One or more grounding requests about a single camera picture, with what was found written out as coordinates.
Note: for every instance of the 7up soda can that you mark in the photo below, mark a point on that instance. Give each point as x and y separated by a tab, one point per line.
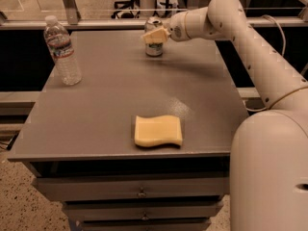
153	44

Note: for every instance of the metal railing frame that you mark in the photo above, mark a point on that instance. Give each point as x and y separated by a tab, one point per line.
30	14

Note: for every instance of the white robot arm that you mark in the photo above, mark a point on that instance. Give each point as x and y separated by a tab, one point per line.
269	154

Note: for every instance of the grey drawer cabinet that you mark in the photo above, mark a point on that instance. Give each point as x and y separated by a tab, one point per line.
89	129

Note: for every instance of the bottom grey drawer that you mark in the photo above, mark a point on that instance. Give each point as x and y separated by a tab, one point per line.
178	224

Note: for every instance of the middle grey drawer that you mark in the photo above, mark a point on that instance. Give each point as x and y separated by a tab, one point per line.
156	209

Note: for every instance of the clear plastic water bottle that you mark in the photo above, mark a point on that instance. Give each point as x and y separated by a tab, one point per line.
59	43

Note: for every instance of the top grey drawer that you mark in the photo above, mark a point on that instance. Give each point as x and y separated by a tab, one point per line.
140	186

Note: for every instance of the grey drawer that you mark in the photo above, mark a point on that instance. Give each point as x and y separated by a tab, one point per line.
156	209
178	224
140	186

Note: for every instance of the black office chair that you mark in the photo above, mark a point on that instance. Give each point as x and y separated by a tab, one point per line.
125	9

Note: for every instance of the yellow sponge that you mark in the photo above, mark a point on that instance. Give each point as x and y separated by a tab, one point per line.
158	130

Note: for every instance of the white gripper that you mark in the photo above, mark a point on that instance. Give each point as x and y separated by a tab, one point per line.
176	29

